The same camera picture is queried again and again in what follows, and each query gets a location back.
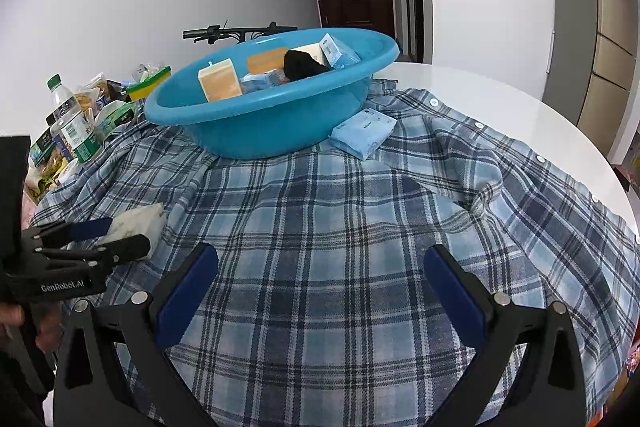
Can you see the light blue tissue pack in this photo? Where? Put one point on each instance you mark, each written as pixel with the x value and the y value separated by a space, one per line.
pixel 362 132
pixel 260 82

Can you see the white round desktop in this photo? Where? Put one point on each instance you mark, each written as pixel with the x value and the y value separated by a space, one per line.
pixel 525 107

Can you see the dark green snack bag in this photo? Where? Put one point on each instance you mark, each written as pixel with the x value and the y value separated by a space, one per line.
pixel 42 147

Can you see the plain white box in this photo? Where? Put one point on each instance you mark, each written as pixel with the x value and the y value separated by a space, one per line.
pixel 315 52

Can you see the yellow green plastic container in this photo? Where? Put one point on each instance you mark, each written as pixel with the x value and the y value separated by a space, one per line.
pixel 147 87

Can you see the green tissue pack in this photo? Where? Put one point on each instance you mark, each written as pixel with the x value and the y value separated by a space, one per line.
pixel 115 114

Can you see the clear water bottle green cap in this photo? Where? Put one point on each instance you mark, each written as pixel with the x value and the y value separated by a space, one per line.
pixel 75 129

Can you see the blue plastic basin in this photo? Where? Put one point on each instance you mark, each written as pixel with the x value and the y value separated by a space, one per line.
pixel 260 127

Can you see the blue white carton box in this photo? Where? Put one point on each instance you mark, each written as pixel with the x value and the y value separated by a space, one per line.
pixel 340 52

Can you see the orange translucent pill case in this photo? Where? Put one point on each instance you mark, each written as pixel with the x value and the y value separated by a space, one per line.
pixel 265 59

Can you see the blue plaid shirt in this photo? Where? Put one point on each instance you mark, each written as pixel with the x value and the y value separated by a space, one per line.
pixel 320 232

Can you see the white beige tissue pack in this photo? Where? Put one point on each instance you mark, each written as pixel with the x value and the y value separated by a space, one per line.
pixel 140 219

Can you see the cream orange box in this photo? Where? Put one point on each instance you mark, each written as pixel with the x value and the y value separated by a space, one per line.
pixel 220 82

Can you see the black plush toy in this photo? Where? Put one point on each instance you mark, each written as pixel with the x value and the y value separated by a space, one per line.
pixel 300 64

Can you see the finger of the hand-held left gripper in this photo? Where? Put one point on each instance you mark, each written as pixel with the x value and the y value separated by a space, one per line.
pixel 90 228
pixel 125 247

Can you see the gold grey refrigerator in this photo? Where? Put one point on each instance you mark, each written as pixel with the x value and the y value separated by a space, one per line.
pixel 615 57

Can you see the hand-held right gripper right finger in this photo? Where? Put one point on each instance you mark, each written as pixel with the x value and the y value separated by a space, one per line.
pixel 452 302

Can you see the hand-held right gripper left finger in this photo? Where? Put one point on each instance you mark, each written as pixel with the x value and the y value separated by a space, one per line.
pixel 187 292

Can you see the person's left hand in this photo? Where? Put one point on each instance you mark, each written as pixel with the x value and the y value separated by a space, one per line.
pixel 50 327

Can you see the yellow snack bag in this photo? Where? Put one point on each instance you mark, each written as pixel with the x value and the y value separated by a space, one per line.
pixel 90 99

